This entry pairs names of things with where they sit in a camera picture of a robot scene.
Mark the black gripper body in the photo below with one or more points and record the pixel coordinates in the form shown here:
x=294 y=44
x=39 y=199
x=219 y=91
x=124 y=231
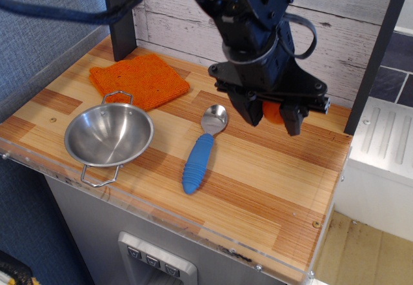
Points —
x=273 y=77

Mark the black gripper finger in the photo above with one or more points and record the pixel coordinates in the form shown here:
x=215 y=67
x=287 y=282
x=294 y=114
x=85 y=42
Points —
x=247 y=105
x=293 y=116

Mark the orange toy carrot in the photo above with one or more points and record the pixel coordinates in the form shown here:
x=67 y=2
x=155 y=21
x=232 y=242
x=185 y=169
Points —
x=271 y=112

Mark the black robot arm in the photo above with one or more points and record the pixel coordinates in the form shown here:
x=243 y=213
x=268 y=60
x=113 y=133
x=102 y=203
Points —
x=252 y=28

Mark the orange knitted cloth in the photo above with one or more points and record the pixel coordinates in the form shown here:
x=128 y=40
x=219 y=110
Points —
x=147 y=78

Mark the white ridged side unit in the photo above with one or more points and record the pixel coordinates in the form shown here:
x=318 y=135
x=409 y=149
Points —
x=376 y=183

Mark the small steel pot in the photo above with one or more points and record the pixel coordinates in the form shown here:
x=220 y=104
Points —
x=110 y=134

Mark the silver toy dispenser panel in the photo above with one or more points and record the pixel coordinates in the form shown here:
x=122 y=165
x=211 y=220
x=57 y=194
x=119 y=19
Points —
x=146 y=263

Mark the yellow black object bottom left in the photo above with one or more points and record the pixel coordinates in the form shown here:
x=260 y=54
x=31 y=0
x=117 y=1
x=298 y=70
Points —
x=16 y=273

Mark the blue handled metal spoon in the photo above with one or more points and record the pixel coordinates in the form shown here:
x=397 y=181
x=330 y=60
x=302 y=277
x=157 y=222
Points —
x=213 y=121

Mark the dark right vertical post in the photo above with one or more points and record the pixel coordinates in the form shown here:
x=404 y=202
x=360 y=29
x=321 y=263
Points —
x=384 y=36

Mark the dark vertical post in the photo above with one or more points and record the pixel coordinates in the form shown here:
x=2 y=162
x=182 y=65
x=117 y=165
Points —
x=122 y=33
x=384 y=36

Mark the dark left vertical post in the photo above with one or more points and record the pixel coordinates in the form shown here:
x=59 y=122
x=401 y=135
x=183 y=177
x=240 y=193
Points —
x=122 y=33

